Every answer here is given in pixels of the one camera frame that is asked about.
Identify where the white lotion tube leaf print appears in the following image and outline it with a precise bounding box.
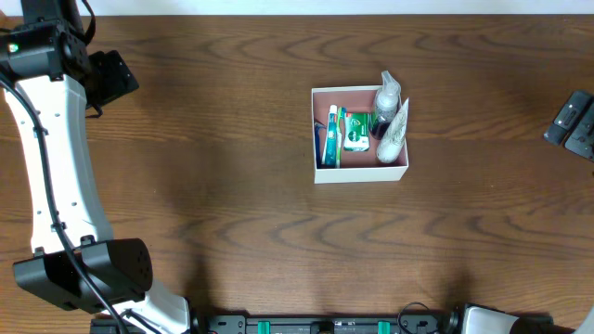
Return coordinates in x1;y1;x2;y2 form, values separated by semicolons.
376;98;409;163

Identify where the clear foam soap pump bottle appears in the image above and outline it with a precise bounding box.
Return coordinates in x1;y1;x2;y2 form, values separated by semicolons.
370;71;401;140

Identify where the blue razor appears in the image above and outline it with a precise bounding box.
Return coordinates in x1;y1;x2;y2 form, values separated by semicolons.
314;121;326;168

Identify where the green soap bar package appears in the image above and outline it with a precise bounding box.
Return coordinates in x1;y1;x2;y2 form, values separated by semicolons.
343;112;370;152

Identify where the green white toothbrush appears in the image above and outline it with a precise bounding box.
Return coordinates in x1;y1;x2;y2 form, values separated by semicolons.
335;107;344;169

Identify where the teal toothpaste tube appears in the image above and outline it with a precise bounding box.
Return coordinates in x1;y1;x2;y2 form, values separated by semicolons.
322;105;338;168

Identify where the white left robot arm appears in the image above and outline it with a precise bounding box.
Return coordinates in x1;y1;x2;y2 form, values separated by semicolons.
1;0;194;333

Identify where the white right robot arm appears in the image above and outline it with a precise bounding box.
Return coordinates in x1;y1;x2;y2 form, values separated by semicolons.
443;90;593;334

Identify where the white box pink interior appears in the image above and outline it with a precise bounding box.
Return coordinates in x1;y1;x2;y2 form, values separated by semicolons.
311;85;409;184

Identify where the black mounting rail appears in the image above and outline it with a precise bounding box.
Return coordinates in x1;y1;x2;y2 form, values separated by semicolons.
89;314;556;334

